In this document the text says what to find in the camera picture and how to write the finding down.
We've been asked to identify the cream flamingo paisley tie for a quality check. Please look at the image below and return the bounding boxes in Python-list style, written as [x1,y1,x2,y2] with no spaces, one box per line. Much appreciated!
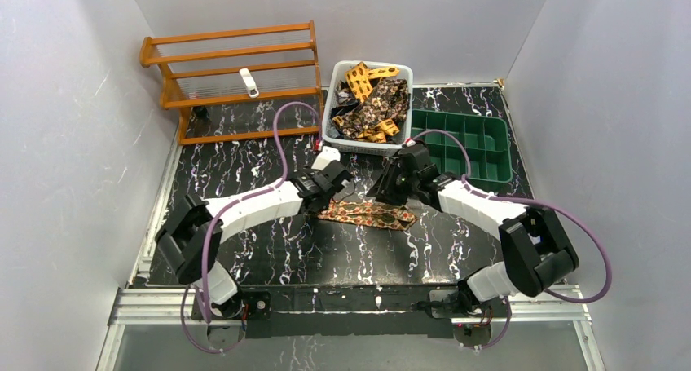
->
[317,201,418,231]

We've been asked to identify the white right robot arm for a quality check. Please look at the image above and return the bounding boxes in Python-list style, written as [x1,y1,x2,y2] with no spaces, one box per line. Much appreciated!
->
[367,144,579,313]

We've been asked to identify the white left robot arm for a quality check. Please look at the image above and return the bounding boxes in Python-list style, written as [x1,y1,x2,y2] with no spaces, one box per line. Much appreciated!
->
[155,147,352,318]

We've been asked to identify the green compartment tray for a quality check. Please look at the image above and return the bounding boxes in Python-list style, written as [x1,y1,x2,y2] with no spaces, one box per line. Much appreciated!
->
[411,109,513,192]

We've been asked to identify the black tropical floral tie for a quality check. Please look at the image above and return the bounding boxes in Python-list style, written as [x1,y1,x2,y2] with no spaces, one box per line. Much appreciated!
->
[332,79,410,143]

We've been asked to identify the white plastic laundry basket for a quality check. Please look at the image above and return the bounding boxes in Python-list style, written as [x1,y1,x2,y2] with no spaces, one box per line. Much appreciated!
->
[322,60,413,157]

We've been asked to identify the dark blue floral tie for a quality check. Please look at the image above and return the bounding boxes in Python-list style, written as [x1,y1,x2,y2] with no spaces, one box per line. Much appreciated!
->
[328,82,359,139]

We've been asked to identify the yellow beetle print tie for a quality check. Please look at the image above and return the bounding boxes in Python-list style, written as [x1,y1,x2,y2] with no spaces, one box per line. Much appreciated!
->
[330,61,402,144]

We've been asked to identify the white clip on rack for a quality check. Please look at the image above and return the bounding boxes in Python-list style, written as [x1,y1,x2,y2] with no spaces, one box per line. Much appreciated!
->
[238,68,260,99]

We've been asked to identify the orange wooden rack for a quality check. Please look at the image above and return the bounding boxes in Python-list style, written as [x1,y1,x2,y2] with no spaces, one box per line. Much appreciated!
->
[139,20,324,146]

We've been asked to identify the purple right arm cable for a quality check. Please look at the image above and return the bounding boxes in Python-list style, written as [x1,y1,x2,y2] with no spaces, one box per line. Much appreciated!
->
[404,129,614,353]

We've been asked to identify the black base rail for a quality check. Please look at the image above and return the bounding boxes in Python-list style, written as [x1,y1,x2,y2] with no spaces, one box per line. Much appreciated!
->
[188,283,511,348]

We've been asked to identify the aluminium frame rail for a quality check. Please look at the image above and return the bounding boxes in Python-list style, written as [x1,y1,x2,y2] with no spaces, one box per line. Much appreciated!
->
[96,287,605,370]

